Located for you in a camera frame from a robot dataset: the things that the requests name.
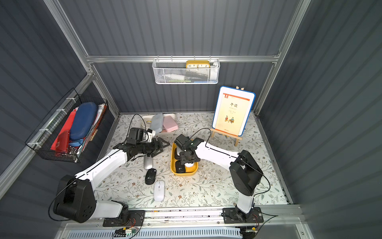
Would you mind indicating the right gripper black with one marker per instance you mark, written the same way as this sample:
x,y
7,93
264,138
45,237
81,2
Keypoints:
x,y
186,158

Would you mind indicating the white wire wall basket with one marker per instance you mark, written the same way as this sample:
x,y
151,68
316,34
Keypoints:
x,y
174,71

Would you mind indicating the yellow clock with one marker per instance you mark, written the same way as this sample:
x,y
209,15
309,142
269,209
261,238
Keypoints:
x,y
197,64

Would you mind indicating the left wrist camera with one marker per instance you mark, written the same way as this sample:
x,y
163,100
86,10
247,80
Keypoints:
x,y
139,135

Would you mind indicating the black mouse left side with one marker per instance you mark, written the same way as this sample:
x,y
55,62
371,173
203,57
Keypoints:
x,y
150,176

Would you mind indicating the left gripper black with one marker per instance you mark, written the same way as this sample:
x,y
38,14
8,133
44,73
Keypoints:
x,y
153,145

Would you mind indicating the pink case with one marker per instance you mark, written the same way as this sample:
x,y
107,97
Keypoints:
x,y
169,124

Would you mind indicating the black mouse front row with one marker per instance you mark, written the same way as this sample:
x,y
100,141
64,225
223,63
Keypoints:
x,y
179,167

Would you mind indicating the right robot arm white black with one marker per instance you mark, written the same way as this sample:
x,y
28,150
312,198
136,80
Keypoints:
x,y
244,170

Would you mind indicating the book on blue board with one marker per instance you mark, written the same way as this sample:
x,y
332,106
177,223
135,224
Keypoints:
x,y
247,106

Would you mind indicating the red folder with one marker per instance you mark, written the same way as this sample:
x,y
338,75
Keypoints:
x,y
61,143

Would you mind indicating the yellow plastic storage box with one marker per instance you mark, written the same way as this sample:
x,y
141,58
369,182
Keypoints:
x,y
189,171

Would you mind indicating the blue oval case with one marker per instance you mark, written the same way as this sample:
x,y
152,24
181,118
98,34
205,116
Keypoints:
x,y
83,121

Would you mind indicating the silver grey mouse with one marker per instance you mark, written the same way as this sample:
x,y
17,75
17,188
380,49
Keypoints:
x,y
148,162

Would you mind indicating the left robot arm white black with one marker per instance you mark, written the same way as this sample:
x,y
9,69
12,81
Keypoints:
x,y
75,199

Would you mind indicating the silver white mouse front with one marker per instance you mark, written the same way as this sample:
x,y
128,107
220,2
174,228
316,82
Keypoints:
x,y
177,152

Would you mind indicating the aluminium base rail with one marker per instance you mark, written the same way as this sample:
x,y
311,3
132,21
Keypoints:
x,y
264,222

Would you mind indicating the grey pencil case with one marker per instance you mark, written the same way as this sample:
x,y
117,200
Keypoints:
x,y
157,123

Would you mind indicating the black wire side basket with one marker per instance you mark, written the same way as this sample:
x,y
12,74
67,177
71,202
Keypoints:
x,y
44,137

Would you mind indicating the white tray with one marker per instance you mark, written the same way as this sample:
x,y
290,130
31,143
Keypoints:
x,y
173,116

